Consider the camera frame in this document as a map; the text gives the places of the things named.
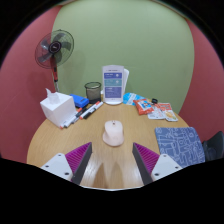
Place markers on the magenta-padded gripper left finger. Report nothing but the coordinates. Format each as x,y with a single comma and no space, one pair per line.
63,165

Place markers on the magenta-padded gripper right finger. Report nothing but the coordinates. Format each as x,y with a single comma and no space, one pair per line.
160,165

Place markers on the pale pink computer mouse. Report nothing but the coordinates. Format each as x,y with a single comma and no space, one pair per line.
113,134

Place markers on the blue-grey patterned mouse pad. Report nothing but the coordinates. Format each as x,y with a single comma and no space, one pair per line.
180,145

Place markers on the white marker red cap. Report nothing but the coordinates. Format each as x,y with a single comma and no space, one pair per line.
69,120
90,109

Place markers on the white flat packet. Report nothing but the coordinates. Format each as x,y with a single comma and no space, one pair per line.
156,115

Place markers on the white yellow snack packet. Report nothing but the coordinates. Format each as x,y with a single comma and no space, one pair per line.
170,115

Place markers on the white tissue box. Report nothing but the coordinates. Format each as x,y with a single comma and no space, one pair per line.
58,110

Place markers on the orange snack packet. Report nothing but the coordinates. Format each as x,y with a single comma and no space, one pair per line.
164,107

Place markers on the red snack packet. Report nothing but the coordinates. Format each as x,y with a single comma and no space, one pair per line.
143,106

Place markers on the small black object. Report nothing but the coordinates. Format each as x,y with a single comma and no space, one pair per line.
154,100

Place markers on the blue plastic box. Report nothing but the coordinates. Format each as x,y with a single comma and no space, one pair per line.
80,101

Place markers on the light blue packet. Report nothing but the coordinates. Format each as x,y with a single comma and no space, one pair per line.
130,98

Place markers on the black mesh pen cup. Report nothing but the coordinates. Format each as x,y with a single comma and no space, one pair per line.
93,91

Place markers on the black standing fan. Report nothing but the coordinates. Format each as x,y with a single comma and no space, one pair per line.
55,48

